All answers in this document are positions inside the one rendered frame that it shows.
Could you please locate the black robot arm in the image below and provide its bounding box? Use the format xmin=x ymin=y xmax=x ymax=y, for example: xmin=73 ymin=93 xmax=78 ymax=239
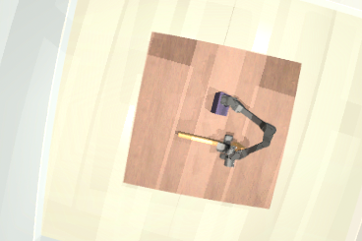
xmin=216 ymin=95 xmax=276 ymax=168

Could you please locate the light wooden board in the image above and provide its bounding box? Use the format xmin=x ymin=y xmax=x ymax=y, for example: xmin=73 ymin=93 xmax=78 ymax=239
xmin=178 ymin=132 xmax=223 ymax=146

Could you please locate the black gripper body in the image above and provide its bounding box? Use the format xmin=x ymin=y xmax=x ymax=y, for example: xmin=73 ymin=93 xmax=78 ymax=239
xmin=219 ymin=135 xmax=233 ymax=159

